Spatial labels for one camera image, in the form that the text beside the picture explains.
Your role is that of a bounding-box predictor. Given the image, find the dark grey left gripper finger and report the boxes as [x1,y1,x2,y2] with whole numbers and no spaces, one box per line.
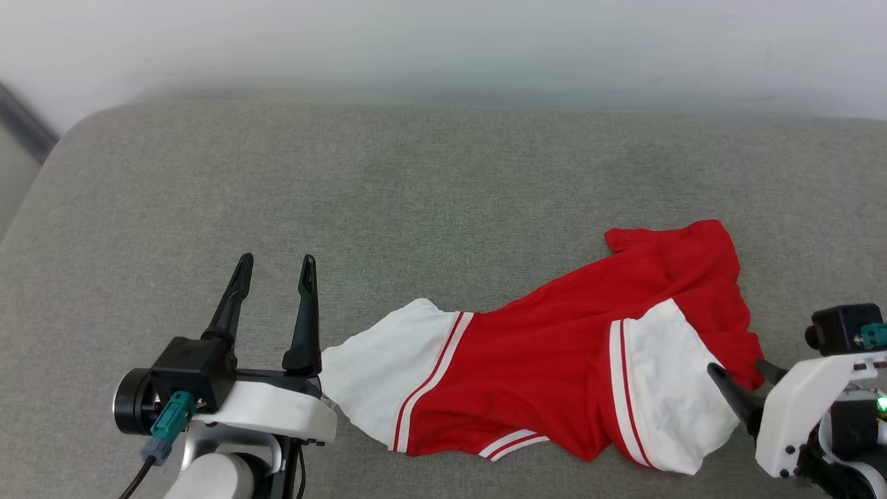
[202,252,254,345]
[282,254,323,379]

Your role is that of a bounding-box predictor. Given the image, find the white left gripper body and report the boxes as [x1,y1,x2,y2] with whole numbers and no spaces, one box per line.
[193,369,339,446]

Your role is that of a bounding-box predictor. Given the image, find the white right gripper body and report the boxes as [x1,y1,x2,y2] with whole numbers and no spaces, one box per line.
[755,350,887,480]

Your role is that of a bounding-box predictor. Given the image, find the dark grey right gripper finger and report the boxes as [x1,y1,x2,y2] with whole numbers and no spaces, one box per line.
[754,358,790,386]
[706,363,764,439]

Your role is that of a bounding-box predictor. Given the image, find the red and white sports jersey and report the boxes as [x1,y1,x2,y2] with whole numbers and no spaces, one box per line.
[320,219,766,476]

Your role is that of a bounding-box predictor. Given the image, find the grey fabric sofa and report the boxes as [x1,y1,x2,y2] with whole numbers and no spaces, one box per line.
[0,100,887,499]

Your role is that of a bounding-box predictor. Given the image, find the dark grey baseboard strip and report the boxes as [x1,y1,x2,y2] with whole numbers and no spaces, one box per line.
[0,82,60,165]

